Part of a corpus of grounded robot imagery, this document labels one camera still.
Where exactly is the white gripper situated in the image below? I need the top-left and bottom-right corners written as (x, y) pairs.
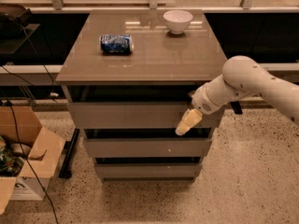
top-left (176, 84), bottom-right (224, 136)

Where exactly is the grey top drawer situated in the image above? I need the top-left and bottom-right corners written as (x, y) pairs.
top-left (66, 101), bottom-right (226, 130)

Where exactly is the grey drawer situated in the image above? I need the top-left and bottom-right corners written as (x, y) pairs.
top-left (94, 163), bottom-right (202, 179)
top-left (66, 101), bottom-right (226, 130)
top-left (84, 137), bottom-right (211, 158)

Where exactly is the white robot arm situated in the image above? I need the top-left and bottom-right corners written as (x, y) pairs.
top-left (176, 56), bottom-right (299, 136)

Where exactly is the grey drawer cabinet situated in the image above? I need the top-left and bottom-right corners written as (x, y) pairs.
top-left (55, 8), bottom-right (232, 183)

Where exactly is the grey middle drawer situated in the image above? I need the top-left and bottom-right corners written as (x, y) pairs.
top-left (84, 137), bottom-right (211, 158)

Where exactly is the grey bottom drawer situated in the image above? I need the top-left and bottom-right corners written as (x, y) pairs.
top-left (94, 163), bottom-right (202, 179)

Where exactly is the black table leg right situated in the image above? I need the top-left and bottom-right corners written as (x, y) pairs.
top-left (231, 101), bottom-right (243, 115)

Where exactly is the black table leg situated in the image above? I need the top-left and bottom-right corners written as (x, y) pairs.
top-left (231, 101), bottom-right (243, 115)
top-left (59, 129), bottom-right (79, 179)

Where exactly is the white bowl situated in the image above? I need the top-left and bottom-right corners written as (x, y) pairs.
top-left (164, 10), bottom-right (193, 34)

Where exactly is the crushed blue soda can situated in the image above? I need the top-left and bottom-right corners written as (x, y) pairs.
top-left (99, 35), bottom-right (134, 53)

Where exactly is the black table leg left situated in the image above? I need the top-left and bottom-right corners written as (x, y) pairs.
top-left (59, 129), bottom-right (79, 179)

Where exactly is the cardboard box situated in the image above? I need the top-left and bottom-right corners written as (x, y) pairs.
top-left (0, 106), bottom-right (65, 214)

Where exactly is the camouflage cloth in box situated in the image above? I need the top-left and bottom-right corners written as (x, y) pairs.
top-left (0, 136), bottom-right (23, 177)

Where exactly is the black device on shelf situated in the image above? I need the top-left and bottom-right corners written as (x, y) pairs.
top-left (0, 4), bottom-right (32, 37)

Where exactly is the black cable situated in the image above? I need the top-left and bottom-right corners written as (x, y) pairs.
top-left (0, 65), bottom-right (60, 224)

